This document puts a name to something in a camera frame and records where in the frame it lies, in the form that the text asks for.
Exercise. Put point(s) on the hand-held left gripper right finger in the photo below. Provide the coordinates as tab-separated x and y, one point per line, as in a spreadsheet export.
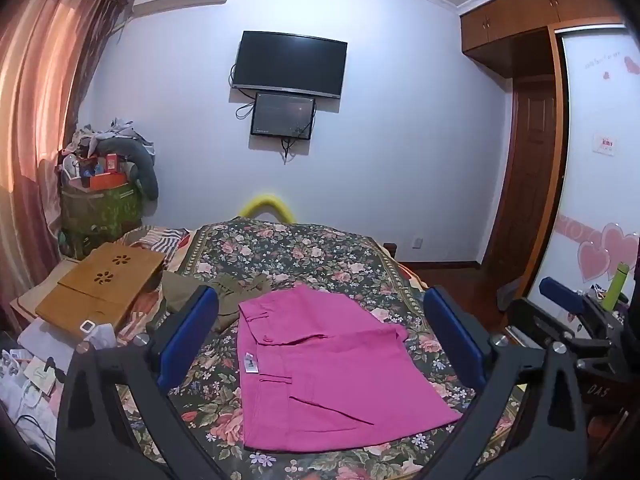
455	340

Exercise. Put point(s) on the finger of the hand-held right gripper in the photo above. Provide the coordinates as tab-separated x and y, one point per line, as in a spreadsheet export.
560	292
535	317

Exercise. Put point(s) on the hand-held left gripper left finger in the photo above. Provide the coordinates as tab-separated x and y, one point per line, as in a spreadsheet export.
190	335

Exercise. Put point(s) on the pink pants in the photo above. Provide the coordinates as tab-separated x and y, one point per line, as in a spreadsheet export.
325	370

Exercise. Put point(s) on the grey bag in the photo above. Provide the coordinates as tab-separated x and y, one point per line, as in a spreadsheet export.
510	297

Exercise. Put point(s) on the olive green garment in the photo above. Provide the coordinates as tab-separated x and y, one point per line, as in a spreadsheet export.
185	290

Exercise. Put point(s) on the green bottle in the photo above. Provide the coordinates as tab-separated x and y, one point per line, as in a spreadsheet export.
619	280

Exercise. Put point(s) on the white cloth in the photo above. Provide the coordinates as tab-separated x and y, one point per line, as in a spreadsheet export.
102	337

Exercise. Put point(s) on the red striped cloth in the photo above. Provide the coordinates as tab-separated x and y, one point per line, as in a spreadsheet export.
165	242

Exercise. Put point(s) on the small white device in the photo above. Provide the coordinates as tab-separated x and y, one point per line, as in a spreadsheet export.
88	326

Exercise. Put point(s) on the wooden lap table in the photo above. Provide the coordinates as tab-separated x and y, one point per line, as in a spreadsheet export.
100	280

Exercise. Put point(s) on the white heart-print wardrobe door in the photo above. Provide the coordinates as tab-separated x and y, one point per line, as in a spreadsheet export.
590	185

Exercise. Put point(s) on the brown wooden door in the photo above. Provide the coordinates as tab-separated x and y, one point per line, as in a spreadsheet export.
530	160

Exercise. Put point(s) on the dark floral blanket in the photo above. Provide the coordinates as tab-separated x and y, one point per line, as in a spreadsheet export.
310	250

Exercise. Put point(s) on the green storage box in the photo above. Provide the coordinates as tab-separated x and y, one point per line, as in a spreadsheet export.
100	210

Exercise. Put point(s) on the yellow foam tube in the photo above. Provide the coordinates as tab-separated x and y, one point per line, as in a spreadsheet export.
265	200

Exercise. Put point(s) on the pile of clothes on box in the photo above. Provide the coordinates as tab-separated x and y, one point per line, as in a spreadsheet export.
145	170

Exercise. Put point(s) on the orange box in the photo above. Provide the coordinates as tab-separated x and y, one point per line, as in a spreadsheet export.
107	181

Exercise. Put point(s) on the small red box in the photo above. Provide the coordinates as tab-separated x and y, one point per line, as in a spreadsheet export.
112	162

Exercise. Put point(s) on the pile of grey clothes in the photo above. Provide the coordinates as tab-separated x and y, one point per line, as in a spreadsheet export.
110	132

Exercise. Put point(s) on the wooden overhead cabinet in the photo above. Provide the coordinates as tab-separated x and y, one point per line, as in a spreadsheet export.
500	30

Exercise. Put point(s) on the pink curtain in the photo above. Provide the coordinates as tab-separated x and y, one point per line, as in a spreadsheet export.
40	85

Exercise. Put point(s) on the white wall socket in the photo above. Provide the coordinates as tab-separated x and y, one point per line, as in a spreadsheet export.
417	243

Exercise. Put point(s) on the small black wall monitor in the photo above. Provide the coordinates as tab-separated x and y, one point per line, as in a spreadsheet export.
282	115

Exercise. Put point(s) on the black wall television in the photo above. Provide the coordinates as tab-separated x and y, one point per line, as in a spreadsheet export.
290	62

